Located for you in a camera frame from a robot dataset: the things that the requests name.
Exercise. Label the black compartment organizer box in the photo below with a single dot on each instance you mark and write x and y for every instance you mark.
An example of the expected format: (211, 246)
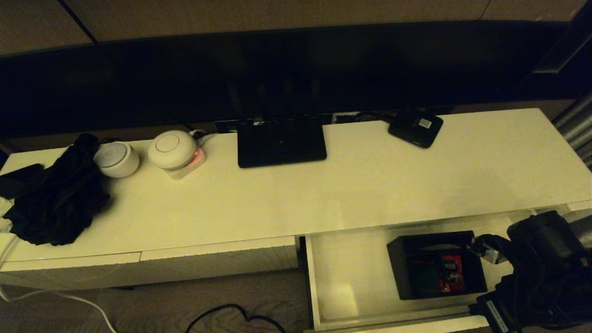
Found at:
(400, 273)

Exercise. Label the white base with red light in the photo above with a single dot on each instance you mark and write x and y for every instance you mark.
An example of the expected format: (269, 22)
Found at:
(194, 163)

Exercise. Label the black power strip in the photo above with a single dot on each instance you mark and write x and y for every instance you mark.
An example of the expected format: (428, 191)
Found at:
(226, 126)

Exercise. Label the small black set-top box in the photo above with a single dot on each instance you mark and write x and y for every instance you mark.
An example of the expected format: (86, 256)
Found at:
(415, 128)

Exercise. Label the white ribbed cabinet front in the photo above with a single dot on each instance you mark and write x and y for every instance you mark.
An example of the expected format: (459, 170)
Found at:
(217, 259)
(69, 273)

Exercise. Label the grey pleated curtain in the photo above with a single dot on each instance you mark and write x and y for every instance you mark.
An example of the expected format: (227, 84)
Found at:
(578, 134)

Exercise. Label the black wrist camera with label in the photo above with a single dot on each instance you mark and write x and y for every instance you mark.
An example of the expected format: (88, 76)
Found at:
(495, 314)

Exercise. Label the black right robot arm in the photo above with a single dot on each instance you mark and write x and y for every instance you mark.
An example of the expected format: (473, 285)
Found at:
(545, 236)

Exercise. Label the small white round device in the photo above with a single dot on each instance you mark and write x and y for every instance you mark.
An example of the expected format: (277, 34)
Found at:
(115, 160)

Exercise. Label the white pull-out drawer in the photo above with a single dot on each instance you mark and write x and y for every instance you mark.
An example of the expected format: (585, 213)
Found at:
(351, 277)

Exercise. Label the red Nescafe coffee sachet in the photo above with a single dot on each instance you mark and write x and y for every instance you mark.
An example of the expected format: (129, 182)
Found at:
(455, 268)

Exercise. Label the large black television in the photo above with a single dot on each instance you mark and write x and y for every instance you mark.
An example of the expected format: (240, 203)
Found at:
(138, 83)

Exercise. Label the black router with antennas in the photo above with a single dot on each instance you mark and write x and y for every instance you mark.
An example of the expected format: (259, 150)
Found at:
(282, 143)

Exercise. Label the black cloth pile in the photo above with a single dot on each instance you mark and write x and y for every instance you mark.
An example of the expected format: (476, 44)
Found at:
(60, 199)

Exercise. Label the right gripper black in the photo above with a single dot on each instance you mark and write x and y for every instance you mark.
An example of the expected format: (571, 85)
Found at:
(532, 305)

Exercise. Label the large white dome device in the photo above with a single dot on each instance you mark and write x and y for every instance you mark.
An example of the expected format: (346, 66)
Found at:
(171, 149)

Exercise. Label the white low cabinet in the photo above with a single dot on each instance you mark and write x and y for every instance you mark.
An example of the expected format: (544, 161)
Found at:
(277, 199)

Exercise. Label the dark metal frame bar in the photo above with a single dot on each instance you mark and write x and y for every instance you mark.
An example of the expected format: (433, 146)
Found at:
(564, 46)

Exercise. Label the white sachet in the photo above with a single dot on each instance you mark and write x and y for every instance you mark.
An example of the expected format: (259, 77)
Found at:
(439, 247)

